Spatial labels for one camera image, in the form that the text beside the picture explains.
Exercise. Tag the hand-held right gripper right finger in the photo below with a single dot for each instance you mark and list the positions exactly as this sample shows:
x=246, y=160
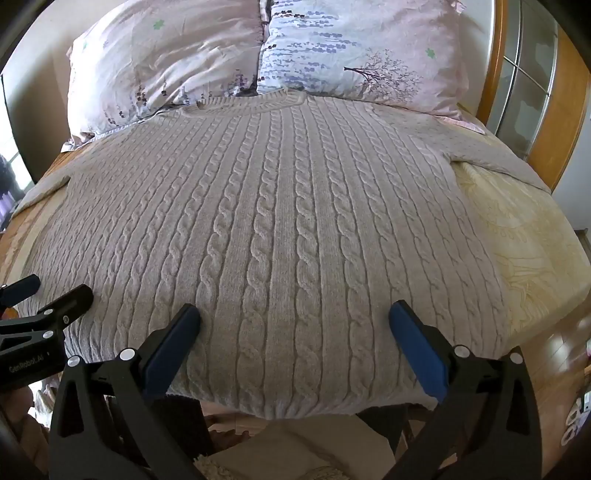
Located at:
x=415, y=350

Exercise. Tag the yellow patterned blanket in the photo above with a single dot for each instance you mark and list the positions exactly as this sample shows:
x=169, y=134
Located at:
x=521, y=240

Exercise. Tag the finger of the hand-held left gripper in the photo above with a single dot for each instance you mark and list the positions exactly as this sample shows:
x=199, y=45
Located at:
x=21, y=288
x=69, y=304

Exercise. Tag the wooden framed glass wardrobe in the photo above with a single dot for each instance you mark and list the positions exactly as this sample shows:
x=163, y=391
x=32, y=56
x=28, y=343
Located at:
x=554, y=115

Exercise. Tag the window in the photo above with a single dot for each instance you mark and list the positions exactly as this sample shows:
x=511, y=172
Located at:
x=7, y=194

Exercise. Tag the lavender tree print pillow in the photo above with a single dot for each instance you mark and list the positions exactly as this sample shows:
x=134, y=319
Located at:
x=360, y=50

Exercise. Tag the white knitted blanket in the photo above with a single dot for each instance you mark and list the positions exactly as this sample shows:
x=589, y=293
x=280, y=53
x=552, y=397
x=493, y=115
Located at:
x=277, y=207

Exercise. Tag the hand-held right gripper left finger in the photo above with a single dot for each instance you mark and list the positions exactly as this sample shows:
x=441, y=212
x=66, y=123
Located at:
x=171, y=350

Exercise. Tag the pink floral pillow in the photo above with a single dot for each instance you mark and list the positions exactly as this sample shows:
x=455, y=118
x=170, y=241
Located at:
x=161, y=60

